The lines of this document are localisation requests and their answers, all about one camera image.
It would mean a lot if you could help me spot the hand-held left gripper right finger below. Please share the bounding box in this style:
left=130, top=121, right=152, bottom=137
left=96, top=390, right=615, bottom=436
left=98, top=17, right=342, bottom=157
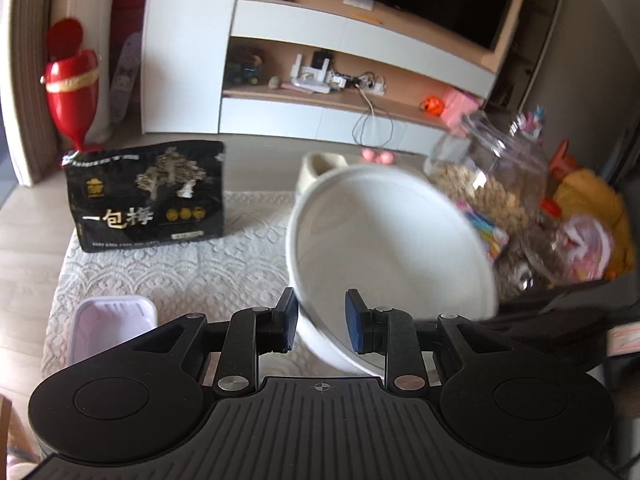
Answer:
left=344, top=288, right=498, bottom=398

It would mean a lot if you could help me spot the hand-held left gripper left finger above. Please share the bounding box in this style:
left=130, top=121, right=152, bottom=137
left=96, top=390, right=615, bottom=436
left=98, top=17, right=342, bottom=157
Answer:
left=147, top=287, right=300, bottom=397

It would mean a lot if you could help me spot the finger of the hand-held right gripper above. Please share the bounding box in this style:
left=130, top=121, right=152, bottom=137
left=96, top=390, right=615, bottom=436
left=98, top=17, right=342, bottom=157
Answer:
left=492, top=280, right=608, bottom=376

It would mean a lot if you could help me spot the white printed paper bowl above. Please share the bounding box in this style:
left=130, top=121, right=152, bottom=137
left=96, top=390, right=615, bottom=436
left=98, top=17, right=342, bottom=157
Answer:
left=285, top=165, right=500, bottom=378

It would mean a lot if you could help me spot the glass jar of seeds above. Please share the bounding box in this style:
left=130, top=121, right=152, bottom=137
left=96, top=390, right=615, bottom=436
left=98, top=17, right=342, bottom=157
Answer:
left=492, top=225, right=571, bottom=306

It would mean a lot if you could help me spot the bag of pink candies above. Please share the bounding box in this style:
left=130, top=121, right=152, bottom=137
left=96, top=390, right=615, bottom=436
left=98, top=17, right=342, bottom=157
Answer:
left=555, top=212, right=613, bottom=281

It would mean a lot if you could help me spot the pink candy packet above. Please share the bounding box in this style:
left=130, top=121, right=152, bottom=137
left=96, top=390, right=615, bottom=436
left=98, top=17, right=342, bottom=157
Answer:
left=452, top=200, right=511, bottom=261

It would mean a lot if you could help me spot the white lace tablecloth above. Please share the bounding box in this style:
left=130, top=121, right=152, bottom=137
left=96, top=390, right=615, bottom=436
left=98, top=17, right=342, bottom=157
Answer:
left=42, top=190, right=321, bottom=391

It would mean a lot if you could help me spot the yellow cloth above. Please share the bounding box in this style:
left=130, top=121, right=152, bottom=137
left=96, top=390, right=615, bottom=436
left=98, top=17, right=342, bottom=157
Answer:
left=552, top=167, right=633, bottom=281

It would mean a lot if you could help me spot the large glass snack jar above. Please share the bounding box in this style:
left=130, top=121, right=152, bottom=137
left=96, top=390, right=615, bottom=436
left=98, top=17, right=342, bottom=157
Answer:
left=424, top=110, right=550, bottom=241

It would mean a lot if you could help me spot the cream tissue box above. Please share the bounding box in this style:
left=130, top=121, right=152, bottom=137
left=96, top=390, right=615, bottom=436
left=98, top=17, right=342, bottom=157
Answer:
left=298, top=152, right=351, bottom=196

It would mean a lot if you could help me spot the red foil tray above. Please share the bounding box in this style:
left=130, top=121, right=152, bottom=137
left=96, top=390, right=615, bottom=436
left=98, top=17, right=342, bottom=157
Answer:
left=67, top=296, right=158, bottom=366

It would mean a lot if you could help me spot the black snack bag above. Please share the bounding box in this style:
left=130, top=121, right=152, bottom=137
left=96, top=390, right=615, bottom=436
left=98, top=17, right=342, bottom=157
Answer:
left=62, top=140, right=226, bottom=253

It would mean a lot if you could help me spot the pink box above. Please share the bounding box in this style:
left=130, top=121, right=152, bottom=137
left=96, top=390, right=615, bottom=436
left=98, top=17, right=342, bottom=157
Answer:
left=442, top=87, right=483, bottom=133

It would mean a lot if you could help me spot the white router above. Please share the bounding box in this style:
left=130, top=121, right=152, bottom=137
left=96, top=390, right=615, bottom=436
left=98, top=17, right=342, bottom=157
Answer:
left=290, top=52, right=333, bottom=93

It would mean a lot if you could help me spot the white power strip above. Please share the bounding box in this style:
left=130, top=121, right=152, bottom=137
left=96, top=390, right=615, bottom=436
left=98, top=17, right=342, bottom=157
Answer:
left=330, top=74, right=387, bottom=95

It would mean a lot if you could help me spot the white wooden shelf cabinet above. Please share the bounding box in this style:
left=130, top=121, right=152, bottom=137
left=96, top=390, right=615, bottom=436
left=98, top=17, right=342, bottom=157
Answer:
left=142, top=0, right=571, bottom=161

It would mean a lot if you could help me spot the red vase ornament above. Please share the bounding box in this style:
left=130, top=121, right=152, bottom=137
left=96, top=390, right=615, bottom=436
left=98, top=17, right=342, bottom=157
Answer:
left=40, top=17, right=101, bottom=153

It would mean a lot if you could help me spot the beige pleated curtain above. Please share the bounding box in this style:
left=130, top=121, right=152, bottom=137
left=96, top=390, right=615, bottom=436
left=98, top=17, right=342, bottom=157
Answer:
left=0, top=0, right=66, bottom=186

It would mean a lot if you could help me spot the white cable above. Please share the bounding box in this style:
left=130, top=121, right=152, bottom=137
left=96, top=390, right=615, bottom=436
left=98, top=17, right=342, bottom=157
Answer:
left=351, top=87, right=396, bottom=148

